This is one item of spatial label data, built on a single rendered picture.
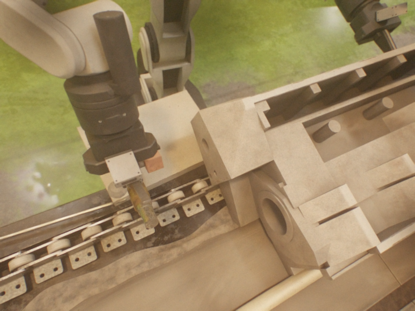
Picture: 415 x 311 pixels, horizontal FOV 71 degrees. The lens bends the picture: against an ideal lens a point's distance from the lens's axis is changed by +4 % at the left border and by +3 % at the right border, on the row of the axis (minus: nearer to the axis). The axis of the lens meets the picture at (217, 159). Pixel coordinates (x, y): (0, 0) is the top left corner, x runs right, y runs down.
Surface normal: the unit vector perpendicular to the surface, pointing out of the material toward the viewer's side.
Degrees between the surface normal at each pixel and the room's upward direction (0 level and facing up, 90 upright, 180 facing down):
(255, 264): 0
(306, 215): 22
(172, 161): 0
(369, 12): 10
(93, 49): 71
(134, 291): 0
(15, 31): 75
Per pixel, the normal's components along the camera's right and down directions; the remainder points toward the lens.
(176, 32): 0.26, -0.23
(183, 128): 0.17, -0.46
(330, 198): -0.06, -0.18
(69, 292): 0.04, -0.70
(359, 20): -0.87, 0.34
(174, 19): 0.32, 0.94
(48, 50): -0.38, 0.61
